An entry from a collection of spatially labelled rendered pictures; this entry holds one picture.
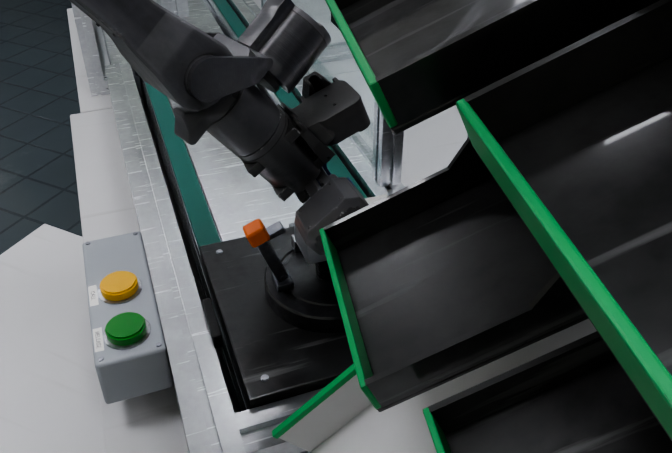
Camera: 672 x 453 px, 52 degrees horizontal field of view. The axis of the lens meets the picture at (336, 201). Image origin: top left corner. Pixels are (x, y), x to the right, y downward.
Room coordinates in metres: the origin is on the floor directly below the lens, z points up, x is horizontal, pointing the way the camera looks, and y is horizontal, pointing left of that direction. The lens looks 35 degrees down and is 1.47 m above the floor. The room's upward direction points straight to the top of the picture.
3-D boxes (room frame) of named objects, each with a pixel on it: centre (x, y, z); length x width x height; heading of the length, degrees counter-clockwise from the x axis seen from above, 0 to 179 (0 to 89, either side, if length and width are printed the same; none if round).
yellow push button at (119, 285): (0.57, 0.24, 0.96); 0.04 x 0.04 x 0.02
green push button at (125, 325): (0.51, 0.21, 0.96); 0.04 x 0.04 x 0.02
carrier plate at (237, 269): (0.57, 0.01, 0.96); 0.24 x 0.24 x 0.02; 20
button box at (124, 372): (0.57, 0.24, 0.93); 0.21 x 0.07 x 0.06; 20
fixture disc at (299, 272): (0.57, 0.01, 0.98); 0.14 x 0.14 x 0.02
